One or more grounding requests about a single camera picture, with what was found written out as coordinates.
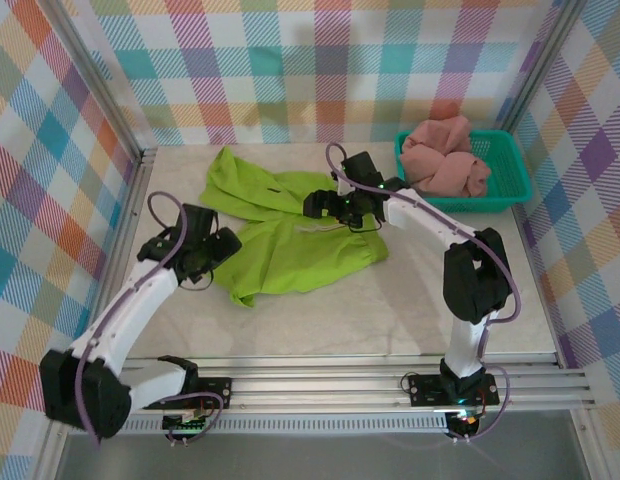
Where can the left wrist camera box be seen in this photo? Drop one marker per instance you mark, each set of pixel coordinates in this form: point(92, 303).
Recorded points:
point(200, 220)

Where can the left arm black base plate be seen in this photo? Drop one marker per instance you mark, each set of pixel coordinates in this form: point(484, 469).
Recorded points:
point(217, 392)

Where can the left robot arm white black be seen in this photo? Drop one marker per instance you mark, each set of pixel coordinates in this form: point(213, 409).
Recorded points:
point(140, 295)

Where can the lime green shorts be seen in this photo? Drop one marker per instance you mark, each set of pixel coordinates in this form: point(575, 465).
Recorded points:
point(290, 260)

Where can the pink shorts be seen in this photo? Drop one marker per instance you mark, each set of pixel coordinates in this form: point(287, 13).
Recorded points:
point(440, 155)

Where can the aluminium side rail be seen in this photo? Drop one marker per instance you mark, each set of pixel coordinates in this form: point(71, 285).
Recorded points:
point(527, 252)
point(130, 215)

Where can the aluminium mounting rail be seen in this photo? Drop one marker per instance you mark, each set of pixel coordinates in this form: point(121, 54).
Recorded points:
point(315, 390)

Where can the teal plastic basket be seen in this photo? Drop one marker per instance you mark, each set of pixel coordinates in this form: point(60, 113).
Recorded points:
point(505, 170)

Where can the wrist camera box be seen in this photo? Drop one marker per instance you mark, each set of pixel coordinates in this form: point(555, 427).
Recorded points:
point(200, 220)
point(362, 167)

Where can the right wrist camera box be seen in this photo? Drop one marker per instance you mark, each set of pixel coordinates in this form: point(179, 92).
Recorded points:
point(362, 167)

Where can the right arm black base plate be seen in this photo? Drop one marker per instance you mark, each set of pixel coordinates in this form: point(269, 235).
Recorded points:
point(425, 390)

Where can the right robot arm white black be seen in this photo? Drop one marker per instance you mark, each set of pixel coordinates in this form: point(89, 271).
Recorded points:
point(420, 215)

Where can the aluminium frame post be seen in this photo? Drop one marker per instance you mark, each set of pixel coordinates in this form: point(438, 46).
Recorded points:
point(540, 70)
point(97, 80)

